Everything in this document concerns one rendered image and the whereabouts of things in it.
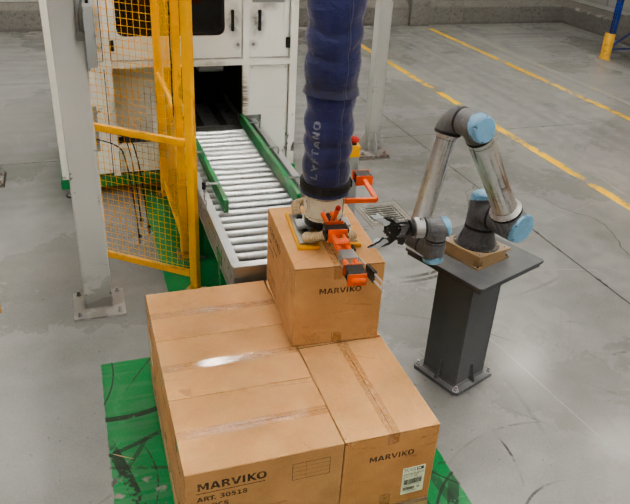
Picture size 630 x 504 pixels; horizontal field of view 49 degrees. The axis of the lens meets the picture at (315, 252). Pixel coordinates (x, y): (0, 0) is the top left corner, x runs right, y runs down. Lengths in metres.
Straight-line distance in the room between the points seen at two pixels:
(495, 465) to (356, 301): 1.05
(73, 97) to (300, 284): 1.63
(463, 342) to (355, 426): 1.11
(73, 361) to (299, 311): 1.50
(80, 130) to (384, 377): 2.06
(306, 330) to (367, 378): 0.35
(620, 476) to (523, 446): 0.45
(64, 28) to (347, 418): 2.32
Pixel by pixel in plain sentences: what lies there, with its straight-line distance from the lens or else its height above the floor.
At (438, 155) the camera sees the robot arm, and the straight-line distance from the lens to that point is 3.06.
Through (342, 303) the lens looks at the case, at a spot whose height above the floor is 0.75.
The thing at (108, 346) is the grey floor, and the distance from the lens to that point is 4.10.
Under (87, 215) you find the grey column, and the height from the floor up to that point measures 0.64.
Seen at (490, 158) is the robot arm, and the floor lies 1.38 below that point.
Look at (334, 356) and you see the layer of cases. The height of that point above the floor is 0.54.
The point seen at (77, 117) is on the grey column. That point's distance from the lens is 3.89.
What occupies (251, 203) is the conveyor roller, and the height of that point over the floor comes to 0.55.
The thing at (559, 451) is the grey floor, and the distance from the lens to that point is 3.69.
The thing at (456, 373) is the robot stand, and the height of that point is 0.11.
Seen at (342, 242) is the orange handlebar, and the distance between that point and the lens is 2.81.
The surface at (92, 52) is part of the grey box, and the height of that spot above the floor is 1.55.
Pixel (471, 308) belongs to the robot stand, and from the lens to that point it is 3.57.
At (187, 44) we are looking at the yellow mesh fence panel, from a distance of 3.89.
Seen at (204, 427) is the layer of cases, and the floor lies 0.54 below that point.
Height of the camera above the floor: 2.41
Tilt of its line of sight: 29 degrees down
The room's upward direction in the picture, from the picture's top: 3 degrees clockwise
